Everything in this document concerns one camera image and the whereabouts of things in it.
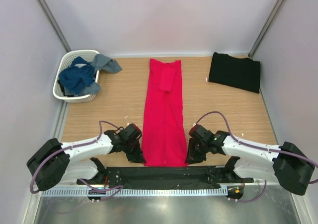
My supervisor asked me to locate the dark blue t shirt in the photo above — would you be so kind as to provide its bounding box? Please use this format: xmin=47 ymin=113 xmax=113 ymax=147
xmin=58 ymin=57 xmax=95 ymax=96

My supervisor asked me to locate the slotted white cable duct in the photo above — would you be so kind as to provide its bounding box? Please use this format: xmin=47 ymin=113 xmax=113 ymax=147
xmin=42 ymin=186 xmax=228 ymax=197

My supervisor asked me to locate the left aluminium corner post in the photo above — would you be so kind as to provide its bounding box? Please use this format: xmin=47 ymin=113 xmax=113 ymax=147
xmin=36 ymin=0 xmax=71 ymax=52

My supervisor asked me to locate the right aluminium corner post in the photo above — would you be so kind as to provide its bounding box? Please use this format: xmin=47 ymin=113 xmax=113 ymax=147
xmin=248 ymin=0 xmax=287 ymax=59

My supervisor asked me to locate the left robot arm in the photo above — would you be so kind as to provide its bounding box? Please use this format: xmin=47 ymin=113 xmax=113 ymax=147
xmin=26 ymin=123 xmax=146 ymax=194

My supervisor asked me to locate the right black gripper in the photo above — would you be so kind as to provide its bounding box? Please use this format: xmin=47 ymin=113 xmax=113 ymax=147
xmin=185 ymin=138 xmax=209 ymax=164

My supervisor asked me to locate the folded black t shirt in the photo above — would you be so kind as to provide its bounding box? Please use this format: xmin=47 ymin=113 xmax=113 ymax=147
xmin=208 ymin=52 xmax=261 ymax=93

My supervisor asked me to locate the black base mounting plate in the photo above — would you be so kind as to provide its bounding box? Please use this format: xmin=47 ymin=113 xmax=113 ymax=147
xmin=85 ymin=166 xmax=253 ymax=188

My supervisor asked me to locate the aluminium corner post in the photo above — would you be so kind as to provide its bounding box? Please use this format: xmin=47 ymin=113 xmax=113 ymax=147
xmin=36 ymin=0 xmax=71 ymax=52
xmin=248 ymin=0 xmax=287 ymax=59

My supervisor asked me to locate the red t shirt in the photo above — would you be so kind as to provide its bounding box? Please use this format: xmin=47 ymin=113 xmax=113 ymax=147
xmin=142 ymin=59 xmax=187 ymax=167

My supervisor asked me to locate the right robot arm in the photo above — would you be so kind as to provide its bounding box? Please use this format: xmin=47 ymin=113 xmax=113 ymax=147
xmin=186 ymin=124 xmax=315 ymax=196

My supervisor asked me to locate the white plastic laundry basket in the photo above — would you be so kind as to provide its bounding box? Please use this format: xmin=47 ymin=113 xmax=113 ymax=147
xmin=53 ymin=50 xmax=99 ymax=103

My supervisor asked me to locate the grey blue t shirt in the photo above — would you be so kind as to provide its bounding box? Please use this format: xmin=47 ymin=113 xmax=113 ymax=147
xmin=79 ymin=54 xmax=122 ymax=96

